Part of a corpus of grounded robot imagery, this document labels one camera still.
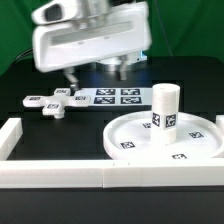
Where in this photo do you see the white fence block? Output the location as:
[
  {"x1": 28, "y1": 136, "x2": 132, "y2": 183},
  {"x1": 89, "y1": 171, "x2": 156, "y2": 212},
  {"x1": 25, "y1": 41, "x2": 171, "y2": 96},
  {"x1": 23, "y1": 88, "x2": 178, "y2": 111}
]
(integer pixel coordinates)
[
  {"x1": 0, "y1": 118, "x2": 23, "y2": 161},
  {"x1": 216, "y1": 115, "x2": 224, "y2": 135}
]

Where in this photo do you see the white cross-shaped table base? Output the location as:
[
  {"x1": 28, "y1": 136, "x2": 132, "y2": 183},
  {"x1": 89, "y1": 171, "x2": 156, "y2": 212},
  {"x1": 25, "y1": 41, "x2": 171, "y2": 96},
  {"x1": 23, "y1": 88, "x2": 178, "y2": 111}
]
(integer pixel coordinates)
[{"x1": 23, "y1": 88, "x2": 91, "y2": 119}]

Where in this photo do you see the white right fence block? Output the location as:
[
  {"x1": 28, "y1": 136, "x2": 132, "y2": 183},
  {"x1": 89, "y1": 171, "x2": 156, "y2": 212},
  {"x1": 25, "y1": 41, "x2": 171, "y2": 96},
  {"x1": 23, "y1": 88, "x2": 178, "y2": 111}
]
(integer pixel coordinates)
[{"x1": 216, "y1": 115, "x2": 224, "y2": 135}]

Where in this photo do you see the black cable upper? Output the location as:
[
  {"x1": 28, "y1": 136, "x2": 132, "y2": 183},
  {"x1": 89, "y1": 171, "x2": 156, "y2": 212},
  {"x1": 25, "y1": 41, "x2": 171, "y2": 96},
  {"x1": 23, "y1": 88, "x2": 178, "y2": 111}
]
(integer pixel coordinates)
[{"x1": 12, "y1": 48, "x2": 34, "y2": 64}]

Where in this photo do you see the white round table top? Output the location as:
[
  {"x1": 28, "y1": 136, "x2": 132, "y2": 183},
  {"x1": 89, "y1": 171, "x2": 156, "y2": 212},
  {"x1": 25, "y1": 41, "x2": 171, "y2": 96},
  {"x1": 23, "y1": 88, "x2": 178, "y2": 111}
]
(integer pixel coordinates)
[{"x1": 103, "y1": 111, "x2": 224, "y2": 161}]

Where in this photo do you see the white left fence block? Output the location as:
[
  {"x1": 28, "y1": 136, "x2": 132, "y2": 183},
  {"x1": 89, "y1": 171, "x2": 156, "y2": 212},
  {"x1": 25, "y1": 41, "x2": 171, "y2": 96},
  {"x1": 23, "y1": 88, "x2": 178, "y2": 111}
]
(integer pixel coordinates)
[{"x1": 0, "y1": 118, "x2": 23, "y2": 161}]

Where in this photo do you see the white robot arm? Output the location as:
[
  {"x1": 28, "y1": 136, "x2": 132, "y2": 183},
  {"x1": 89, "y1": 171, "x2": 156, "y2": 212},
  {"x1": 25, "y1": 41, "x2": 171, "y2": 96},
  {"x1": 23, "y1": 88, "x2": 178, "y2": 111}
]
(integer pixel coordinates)
[{"x1": 32, "y1": 0, "x2": 152, "y2": 88}]

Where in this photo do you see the white front fence bar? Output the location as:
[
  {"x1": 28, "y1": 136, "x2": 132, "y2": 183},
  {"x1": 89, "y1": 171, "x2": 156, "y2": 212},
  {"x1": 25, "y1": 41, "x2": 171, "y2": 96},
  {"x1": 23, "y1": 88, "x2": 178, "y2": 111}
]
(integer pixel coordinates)
[{"x1": 0, "y1": 158, "x2": 224, "y2": 188}]

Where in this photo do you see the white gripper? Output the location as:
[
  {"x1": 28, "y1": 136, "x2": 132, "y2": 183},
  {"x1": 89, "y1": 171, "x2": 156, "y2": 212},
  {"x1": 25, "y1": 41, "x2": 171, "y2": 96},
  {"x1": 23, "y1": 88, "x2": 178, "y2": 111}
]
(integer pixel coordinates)
[{"x1": 32, "y1": 0, "x2": 152, "y2": 91}]

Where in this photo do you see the white marker sheet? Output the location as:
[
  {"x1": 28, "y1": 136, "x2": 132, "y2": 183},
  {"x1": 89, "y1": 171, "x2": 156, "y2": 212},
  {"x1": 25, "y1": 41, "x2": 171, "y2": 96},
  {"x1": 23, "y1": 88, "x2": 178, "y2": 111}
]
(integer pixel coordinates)
[{"x1": 75, "y1": 87, "x2": 152, "y2": 106}]

